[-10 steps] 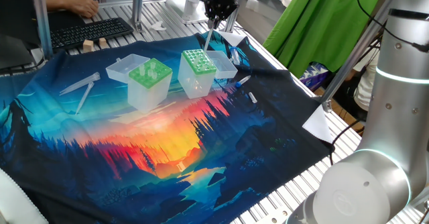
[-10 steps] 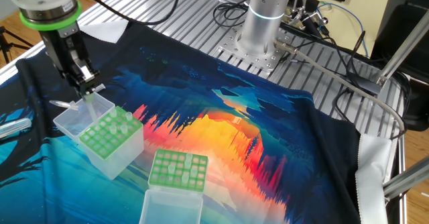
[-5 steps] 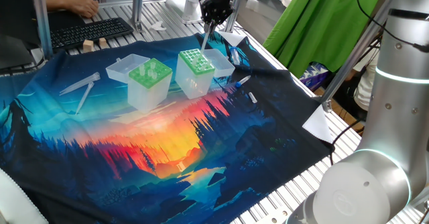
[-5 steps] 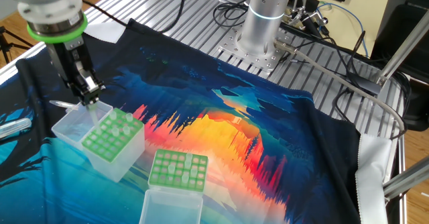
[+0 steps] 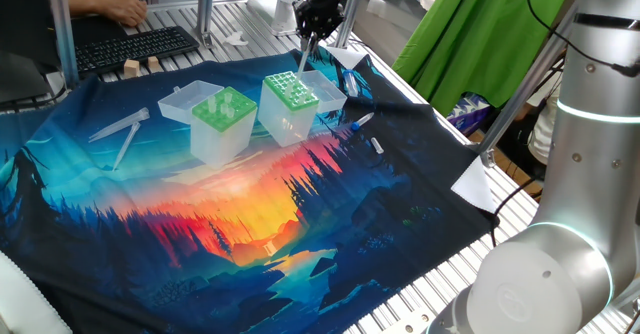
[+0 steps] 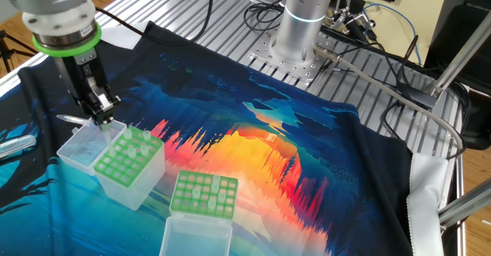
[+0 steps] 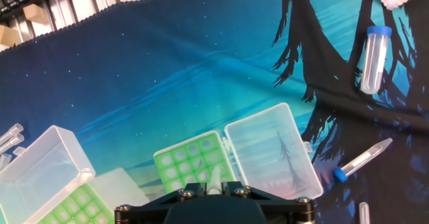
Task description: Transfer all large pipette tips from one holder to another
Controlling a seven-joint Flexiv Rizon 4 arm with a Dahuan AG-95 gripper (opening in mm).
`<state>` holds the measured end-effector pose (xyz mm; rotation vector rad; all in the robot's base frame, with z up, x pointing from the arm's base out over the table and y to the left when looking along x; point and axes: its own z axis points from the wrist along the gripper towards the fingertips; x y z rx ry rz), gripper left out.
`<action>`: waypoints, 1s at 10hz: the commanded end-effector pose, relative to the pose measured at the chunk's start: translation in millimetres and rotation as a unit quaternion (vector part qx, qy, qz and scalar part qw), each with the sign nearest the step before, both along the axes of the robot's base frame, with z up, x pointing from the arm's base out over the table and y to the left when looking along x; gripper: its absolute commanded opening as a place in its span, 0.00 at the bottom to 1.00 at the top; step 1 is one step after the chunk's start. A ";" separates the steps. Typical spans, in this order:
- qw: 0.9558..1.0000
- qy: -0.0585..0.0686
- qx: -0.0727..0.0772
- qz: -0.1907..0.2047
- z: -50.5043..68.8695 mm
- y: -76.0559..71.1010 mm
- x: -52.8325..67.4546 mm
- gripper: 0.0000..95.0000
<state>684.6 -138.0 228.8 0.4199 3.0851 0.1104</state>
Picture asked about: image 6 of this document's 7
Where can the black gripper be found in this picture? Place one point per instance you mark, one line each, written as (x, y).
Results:
(82, 76)

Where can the black office chair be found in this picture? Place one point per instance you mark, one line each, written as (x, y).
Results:
(449, 26)

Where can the printed sunset landscape cloth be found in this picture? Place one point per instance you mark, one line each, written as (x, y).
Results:
(326, 191)

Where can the slim blue-capped conical tube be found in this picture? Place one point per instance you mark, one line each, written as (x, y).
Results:
(73, 119)

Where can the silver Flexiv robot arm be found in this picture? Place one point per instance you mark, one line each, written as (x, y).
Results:
(303, 30)

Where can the black tripod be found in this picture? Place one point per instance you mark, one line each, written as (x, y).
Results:
(4, 53)

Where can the aluminium frame beam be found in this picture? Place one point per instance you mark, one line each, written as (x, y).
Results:
(468, 202)

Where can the clear box green tip rack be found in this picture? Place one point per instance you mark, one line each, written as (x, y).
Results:
(195, 237)
(134, 191)

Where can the slanted aluminium frame post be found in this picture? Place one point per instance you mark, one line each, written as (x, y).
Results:
(460, 53)

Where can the silver metal clamp stand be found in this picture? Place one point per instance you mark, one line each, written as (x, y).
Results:
(362, 18)

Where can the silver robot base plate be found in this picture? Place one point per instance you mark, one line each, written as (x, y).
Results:
(307, 72)

